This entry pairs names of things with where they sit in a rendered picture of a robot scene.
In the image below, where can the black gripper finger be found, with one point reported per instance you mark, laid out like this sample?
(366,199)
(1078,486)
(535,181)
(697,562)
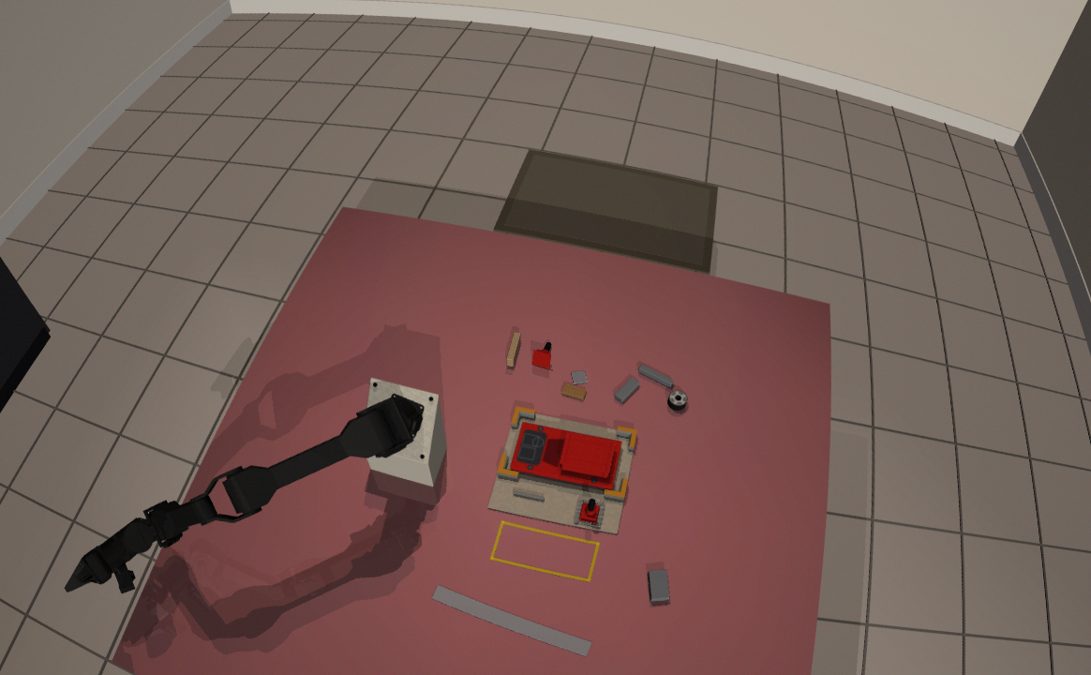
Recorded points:
(81,576)

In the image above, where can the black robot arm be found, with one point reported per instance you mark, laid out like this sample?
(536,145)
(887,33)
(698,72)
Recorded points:
(380,430)

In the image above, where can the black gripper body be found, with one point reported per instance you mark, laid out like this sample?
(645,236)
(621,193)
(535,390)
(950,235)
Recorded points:
(101,557)

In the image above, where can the black toy tyre with grey wheel hub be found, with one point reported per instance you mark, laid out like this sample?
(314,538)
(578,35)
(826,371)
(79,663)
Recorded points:
(677,400)

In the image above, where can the brown rectangular block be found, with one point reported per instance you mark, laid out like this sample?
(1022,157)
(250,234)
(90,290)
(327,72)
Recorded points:
(573,391)

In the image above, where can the tan rectangular bar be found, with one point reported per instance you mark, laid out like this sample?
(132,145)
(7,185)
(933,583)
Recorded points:
(511,356)

